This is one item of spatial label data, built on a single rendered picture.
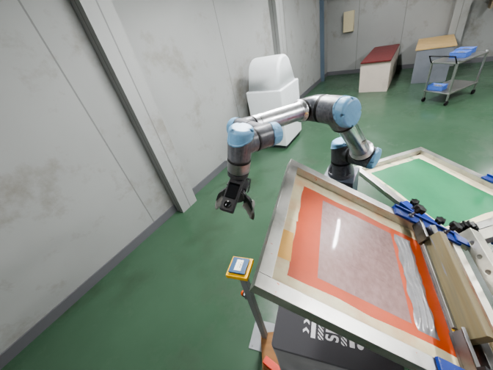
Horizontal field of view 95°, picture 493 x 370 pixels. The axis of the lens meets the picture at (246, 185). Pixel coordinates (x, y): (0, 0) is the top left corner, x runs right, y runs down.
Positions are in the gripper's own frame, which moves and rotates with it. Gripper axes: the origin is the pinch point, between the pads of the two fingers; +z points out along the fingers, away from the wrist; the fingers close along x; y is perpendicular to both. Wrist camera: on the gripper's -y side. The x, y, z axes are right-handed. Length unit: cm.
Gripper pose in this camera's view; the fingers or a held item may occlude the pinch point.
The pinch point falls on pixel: (233, 215)
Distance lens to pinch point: 86.4
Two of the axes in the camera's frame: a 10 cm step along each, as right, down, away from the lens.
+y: 2.9, -6.0, 7.4
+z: -0.8, 7.6, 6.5
